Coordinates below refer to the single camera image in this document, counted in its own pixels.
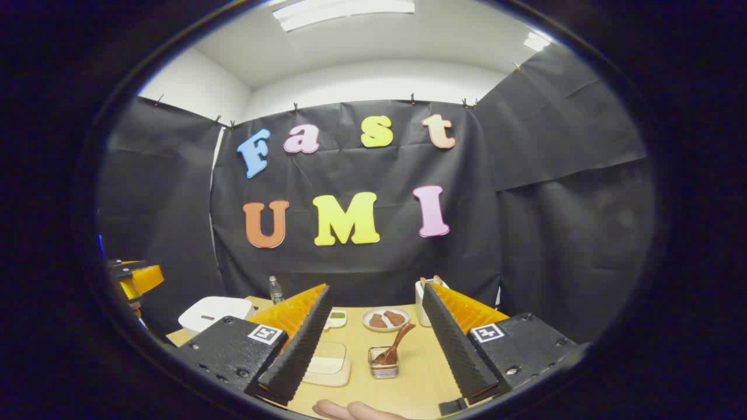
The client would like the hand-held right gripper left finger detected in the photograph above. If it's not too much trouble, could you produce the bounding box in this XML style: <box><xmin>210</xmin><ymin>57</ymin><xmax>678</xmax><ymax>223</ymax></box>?
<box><xmin>175</xmin><ymin>284</ymin><xmax>334</xmax><ymax>407</ymax></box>

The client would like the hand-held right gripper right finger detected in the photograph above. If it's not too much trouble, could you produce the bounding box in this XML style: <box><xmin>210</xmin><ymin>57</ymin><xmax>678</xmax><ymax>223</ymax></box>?
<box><xmin>421</xmin><ymin>282</ymin><xmax>584</xmax><ymax>406</ymax></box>

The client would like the clear plastic rice box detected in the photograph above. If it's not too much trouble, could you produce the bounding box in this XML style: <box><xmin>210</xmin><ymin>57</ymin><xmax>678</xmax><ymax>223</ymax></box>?
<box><xmin>301</xmin><ymin>341</ymin><xmax>351</xmax><ymax>387</ymax></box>

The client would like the brown wooden spoon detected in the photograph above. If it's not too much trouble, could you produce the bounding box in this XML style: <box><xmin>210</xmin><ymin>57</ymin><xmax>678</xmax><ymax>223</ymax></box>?
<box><xmin>372</xmin><ymin>323</ymin><xmax>417</xmax><ymax>366</ymax></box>

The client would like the white rice cooker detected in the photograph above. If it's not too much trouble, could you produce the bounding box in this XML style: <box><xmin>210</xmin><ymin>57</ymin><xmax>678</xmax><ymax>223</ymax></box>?
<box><xmin>178</xmin><ymin>296</ymin><xmax>253</xmax><ymax>338</ymax></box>

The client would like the metal wire chopstick holder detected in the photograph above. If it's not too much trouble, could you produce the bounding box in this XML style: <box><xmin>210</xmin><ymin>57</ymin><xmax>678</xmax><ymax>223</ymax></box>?
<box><xmin>368</xmin><ymin>346</ymin><xmax>400</xmax><ymax>379</ymax></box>

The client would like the white toaster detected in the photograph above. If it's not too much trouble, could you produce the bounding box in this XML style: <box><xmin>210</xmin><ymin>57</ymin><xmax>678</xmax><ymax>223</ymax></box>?
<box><xmin>415</xmin><ymin>279</ymin><xmax>450</xmax><ymax>327</ymax></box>

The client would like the white round plate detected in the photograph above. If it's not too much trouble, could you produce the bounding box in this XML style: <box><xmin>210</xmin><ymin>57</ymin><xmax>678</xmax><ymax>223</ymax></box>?
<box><xmin>362</xmin><ymin>307</ymin><xmax>411</xmax><ymax>333</ymax></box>

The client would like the black backdrop cloth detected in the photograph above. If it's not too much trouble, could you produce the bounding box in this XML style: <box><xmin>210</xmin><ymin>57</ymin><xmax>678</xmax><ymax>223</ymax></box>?
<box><xmin>96</xmin><ymin>44</ymin><xmax>657</xmax><ymax>345</ymax></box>

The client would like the long ceiling lamp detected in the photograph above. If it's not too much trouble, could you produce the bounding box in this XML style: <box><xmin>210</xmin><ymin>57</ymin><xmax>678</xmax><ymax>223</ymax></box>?
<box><xmin>273</xmin><ymin>0</ymin><xmax>416</xmax><ymax>32</ymax></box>

